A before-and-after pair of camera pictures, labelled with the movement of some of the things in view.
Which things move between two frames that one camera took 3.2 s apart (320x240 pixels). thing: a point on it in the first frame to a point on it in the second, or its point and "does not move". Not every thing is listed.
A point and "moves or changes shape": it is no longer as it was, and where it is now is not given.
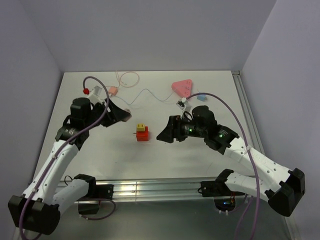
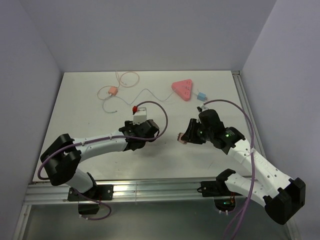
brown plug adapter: [129, 116] moves or changes shape
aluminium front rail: [180, 189] does not move
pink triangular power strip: [183, 88] does not move
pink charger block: [113, 90] does not move
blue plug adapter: [202, 97] does not move
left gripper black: [116, 114] to [133, 125]
